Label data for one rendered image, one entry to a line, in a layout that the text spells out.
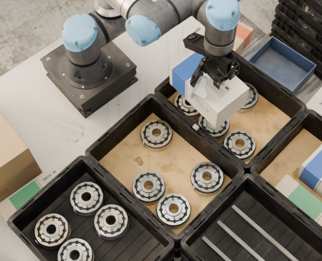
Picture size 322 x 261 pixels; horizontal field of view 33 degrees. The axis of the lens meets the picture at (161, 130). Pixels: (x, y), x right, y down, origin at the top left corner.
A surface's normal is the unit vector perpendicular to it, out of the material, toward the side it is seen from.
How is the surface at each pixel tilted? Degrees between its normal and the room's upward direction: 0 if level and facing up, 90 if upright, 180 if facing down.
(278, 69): 0
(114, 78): 3
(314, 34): 90
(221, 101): 0
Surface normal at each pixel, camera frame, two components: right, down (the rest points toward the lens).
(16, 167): 0.63, 0.69
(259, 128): -0.03, -0.45
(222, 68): -0.76, 0.58
